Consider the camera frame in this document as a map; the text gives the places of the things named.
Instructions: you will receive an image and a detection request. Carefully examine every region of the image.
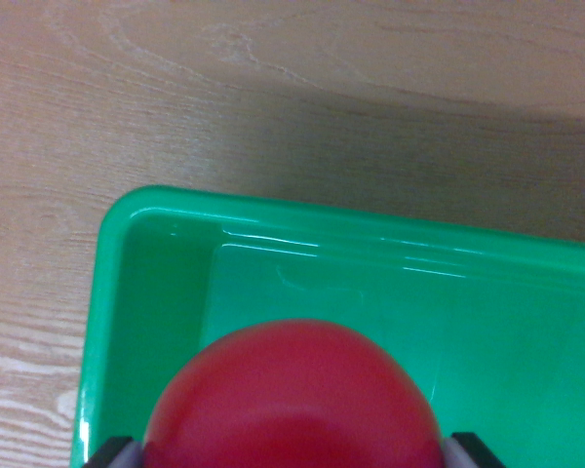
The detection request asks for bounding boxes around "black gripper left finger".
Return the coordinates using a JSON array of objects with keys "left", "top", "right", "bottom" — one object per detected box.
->
[{"left": 81, "top": 435, "right": 143, "bottom": 468}]

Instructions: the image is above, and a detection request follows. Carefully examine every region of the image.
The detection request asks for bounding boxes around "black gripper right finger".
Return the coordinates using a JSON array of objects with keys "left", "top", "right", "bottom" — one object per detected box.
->
[{"left": 443, "top": 431, "right": 507, "bottom": 468}]

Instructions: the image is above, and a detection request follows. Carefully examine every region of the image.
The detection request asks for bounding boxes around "red toy apple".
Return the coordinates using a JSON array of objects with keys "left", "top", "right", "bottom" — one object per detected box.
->
[{"left": 143, "top": 319, "right": 445, "bottom": 468}]

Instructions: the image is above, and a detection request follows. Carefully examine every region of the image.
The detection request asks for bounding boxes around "green plastic bin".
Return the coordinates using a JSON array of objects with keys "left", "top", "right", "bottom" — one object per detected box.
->
[{"left": 69, "top": 184, "right": 585, "bottom": 468}]

